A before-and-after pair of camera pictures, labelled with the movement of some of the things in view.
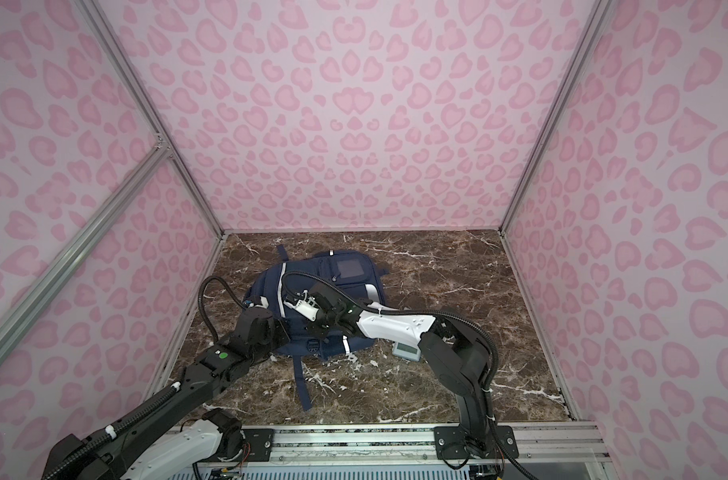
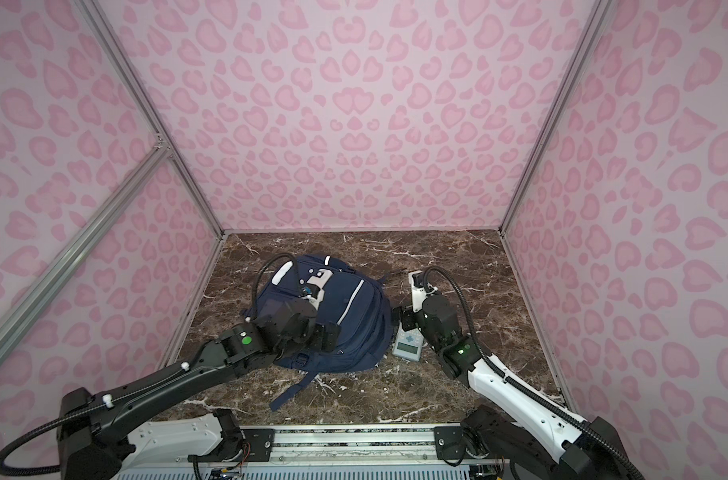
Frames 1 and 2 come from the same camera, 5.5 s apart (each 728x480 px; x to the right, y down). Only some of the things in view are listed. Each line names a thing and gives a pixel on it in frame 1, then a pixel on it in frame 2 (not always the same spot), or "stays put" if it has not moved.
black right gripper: (318, 331) → (407, 314)
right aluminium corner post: (594, 21) stays put
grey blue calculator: (406, 351) stays put
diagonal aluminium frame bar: (12, 323) stays put
